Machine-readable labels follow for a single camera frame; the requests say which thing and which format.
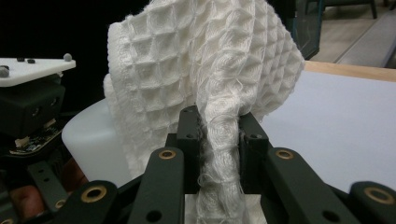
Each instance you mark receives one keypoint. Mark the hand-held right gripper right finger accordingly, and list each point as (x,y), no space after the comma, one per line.
(252,140)

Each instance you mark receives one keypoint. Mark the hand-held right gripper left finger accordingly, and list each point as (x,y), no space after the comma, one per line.
(190,149)

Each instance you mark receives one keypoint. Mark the white waffle cloth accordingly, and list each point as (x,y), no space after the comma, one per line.
(202,62)

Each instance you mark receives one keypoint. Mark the white table sheet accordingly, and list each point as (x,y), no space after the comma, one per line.
(342,124)

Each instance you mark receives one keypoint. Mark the wooden table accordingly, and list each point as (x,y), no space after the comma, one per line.
(351,71)

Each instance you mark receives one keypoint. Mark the dark glass cabinet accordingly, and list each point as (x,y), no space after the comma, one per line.
(306,31)

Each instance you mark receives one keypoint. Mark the dark furniture legs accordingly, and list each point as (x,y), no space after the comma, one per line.
(372,7)

